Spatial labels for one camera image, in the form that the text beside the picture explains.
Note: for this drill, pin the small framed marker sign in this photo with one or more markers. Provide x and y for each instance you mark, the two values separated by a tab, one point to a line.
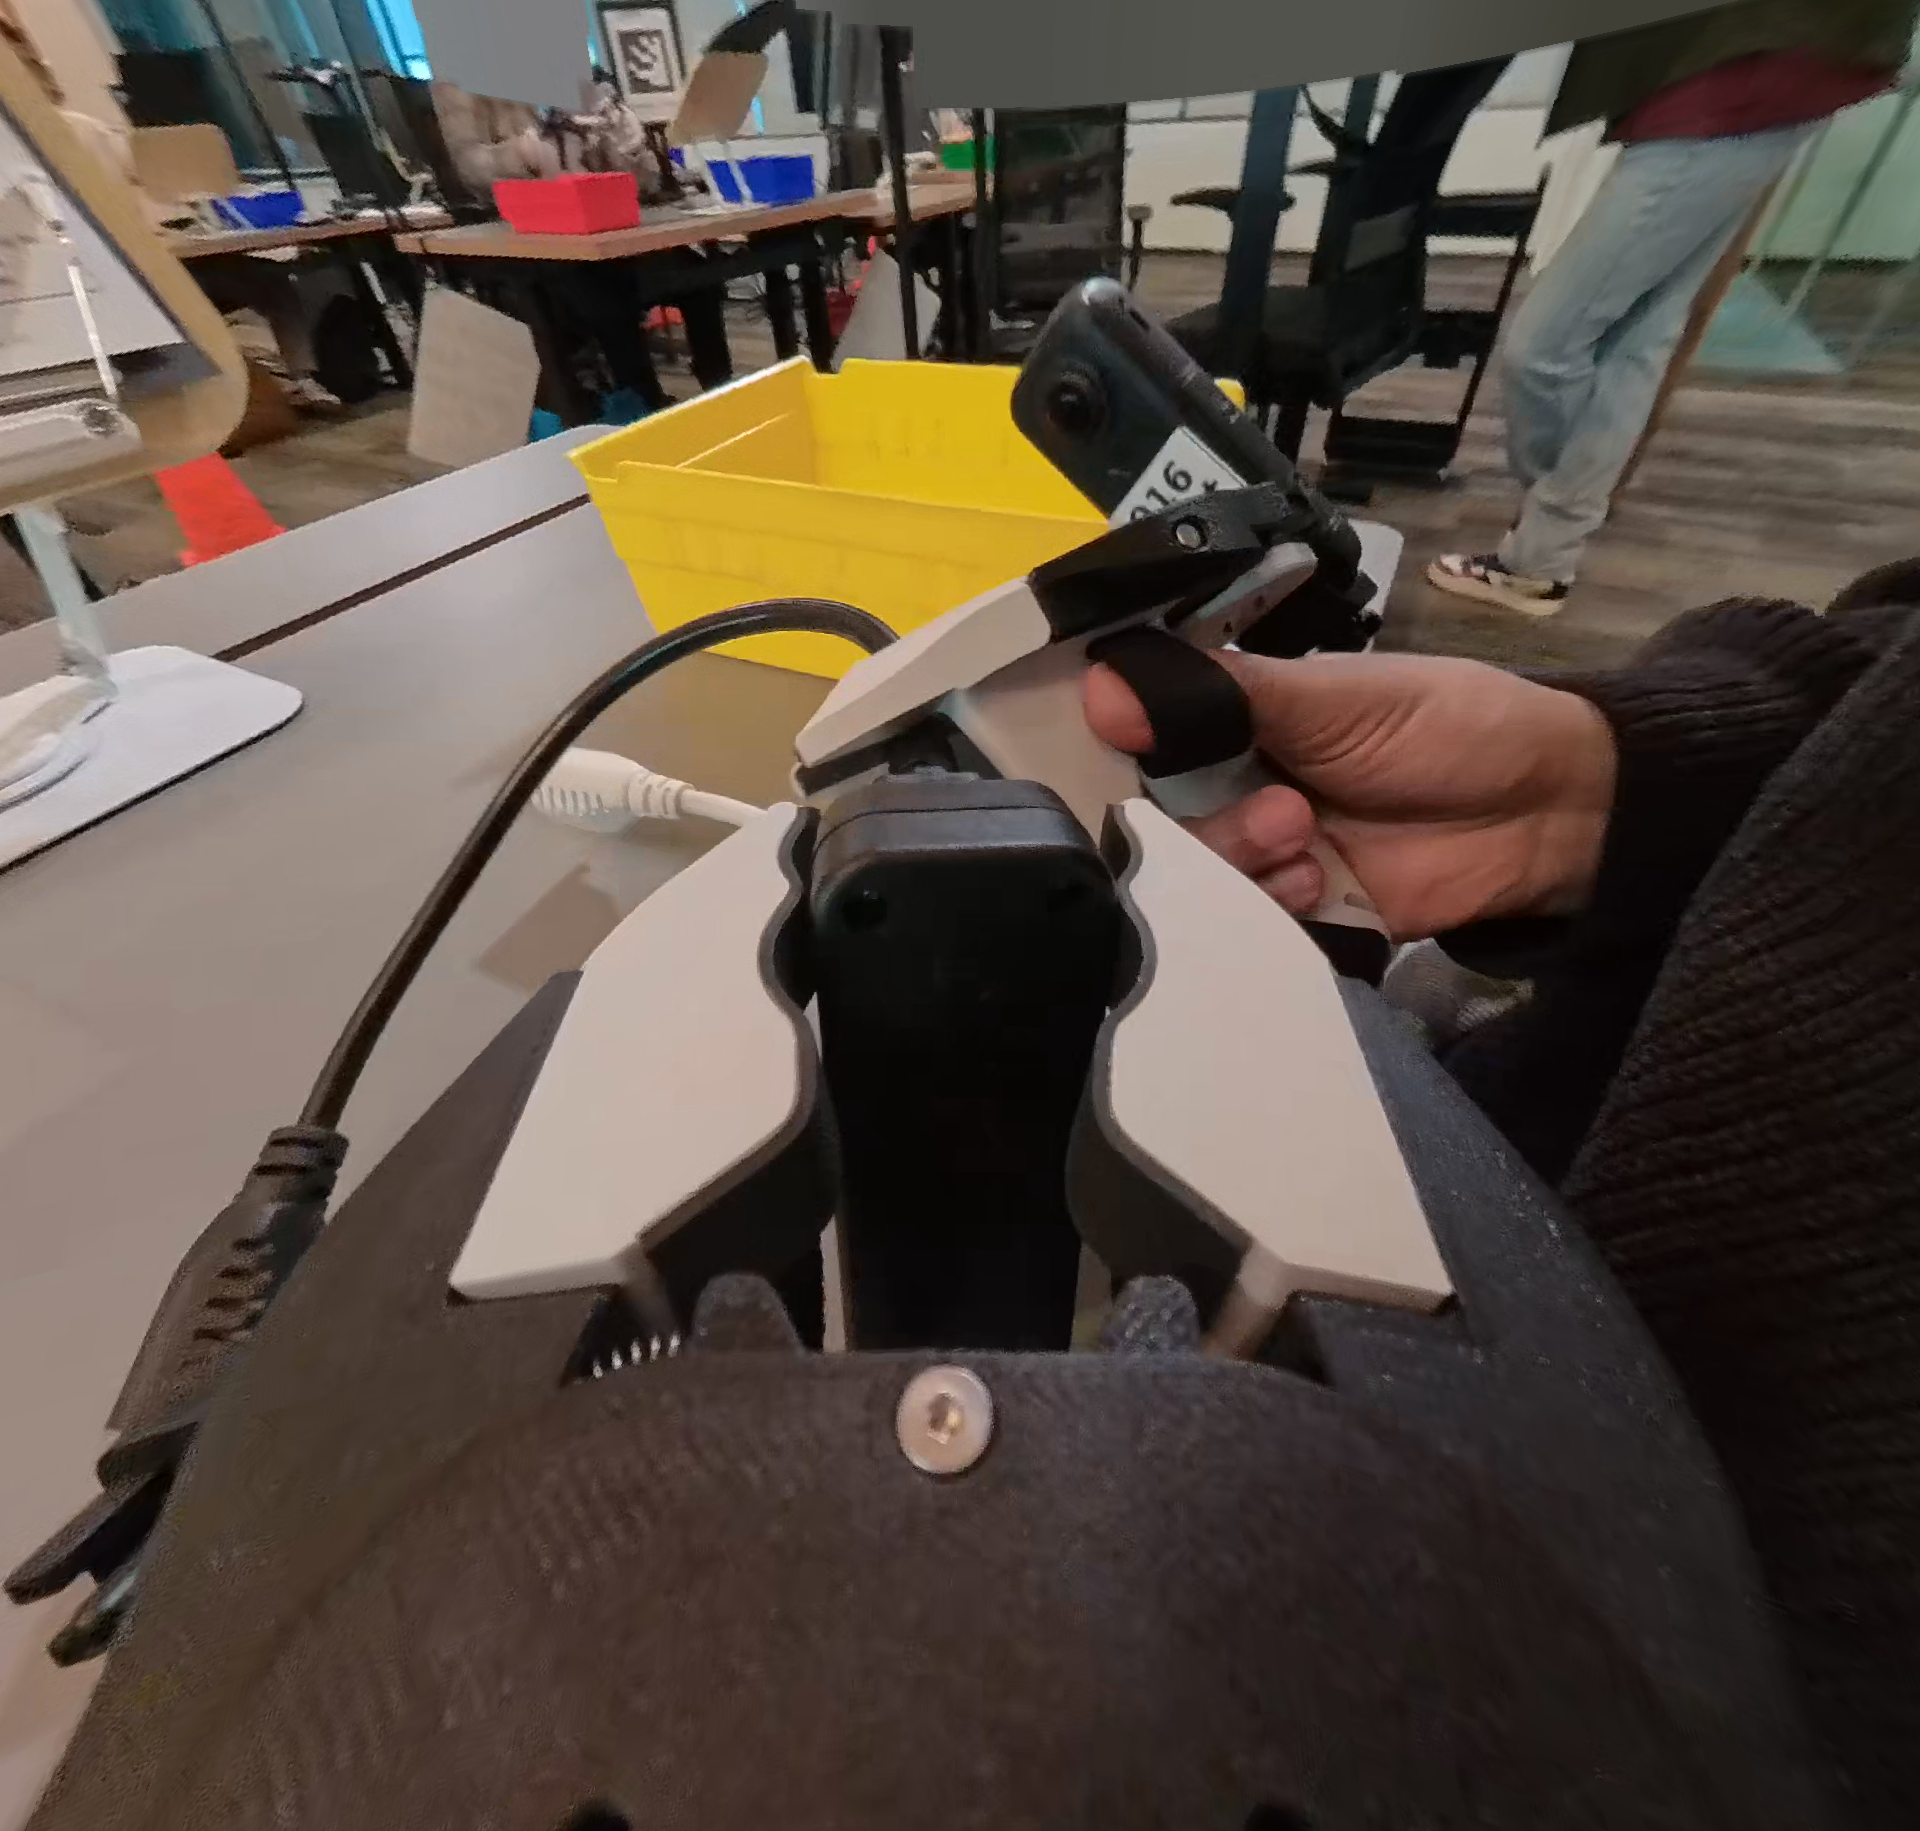
640	61

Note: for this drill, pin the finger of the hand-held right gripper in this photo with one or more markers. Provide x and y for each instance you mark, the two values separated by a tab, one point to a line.
930	661

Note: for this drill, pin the red box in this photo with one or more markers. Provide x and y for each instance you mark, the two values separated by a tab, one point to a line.
567	206

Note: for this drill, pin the black computer monitor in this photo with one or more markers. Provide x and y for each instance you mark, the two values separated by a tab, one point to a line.
847	69

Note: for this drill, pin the person's right hand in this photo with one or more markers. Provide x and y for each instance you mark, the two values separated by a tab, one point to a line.
1440	795

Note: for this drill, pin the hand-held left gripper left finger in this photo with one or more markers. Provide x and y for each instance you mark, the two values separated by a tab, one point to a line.
659	1052

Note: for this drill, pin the black power strip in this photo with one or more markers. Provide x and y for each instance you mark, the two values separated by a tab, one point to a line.
961	961

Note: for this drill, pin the cardboard flap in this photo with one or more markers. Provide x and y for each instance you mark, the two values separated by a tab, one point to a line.
721	101

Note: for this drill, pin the standing desk with blue legs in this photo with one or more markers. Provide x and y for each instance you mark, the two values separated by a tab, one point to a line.
1263	258

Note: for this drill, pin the person's right forearm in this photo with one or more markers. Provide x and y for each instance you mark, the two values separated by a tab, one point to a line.
1742	721

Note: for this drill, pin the wooden background table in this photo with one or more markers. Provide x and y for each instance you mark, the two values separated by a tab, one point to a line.
674	231

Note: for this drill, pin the black mesh office chair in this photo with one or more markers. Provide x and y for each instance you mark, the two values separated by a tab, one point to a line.
1056	228

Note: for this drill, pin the grey desk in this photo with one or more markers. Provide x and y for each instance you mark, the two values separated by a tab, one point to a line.
225	961

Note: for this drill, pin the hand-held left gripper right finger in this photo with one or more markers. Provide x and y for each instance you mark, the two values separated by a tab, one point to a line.
1262	1081

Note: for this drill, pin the small blue bin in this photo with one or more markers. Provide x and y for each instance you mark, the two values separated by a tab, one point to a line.
256	207
764	177

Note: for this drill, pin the yellow plastic bin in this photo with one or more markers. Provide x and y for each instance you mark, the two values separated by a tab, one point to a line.
782	527

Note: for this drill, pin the instruction sign stand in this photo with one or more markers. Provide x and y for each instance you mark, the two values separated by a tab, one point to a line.
90	363

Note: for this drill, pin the leaning white board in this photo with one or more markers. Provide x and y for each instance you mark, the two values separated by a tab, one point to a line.
473	377
887	316

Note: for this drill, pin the orange cone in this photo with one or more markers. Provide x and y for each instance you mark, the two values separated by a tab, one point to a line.
219	512

